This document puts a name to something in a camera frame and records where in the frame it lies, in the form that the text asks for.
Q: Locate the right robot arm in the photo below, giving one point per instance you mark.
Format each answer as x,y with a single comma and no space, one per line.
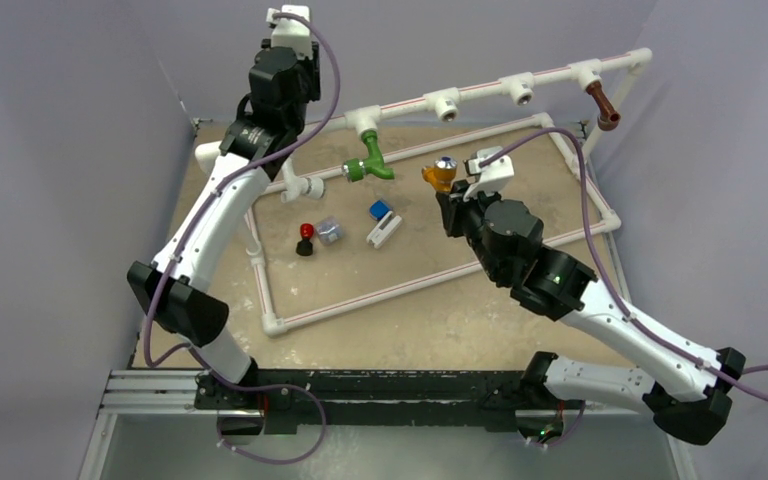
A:
674,380

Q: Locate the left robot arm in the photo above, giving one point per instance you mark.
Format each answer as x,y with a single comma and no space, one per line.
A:
172,289

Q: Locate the blue small block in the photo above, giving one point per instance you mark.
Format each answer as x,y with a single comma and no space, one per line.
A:
379,210

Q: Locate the white PVC pipe frame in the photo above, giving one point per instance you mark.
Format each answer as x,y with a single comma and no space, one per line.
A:
520,87

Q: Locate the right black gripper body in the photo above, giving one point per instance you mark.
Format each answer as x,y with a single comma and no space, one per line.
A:
466,218

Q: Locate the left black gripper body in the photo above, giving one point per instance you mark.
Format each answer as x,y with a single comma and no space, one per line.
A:
307,72

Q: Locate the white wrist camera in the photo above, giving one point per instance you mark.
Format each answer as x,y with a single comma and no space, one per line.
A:
290,33
489,179

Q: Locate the clear plastic small box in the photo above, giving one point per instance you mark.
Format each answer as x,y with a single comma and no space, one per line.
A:
329,230

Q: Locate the brown plastic faucet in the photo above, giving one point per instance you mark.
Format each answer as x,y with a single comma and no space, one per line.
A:
608,117

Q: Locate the orange plastic faucet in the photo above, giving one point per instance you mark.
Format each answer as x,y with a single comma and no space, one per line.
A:
441,174

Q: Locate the white plastic faucet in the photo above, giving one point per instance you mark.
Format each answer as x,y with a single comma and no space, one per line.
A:
296,186

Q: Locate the red and black knob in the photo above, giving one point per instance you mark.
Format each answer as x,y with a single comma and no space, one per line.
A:
304,247

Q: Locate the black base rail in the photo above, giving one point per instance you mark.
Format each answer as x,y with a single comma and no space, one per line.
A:
283,400

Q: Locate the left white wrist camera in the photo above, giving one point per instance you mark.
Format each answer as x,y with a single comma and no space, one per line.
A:
290,33

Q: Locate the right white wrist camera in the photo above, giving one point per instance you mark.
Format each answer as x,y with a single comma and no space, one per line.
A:
489,179

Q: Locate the white plastic clip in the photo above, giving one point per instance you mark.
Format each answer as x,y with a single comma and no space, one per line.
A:
384,230

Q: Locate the green plastic faucet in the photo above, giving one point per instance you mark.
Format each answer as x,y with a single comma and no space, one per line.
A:
372,165

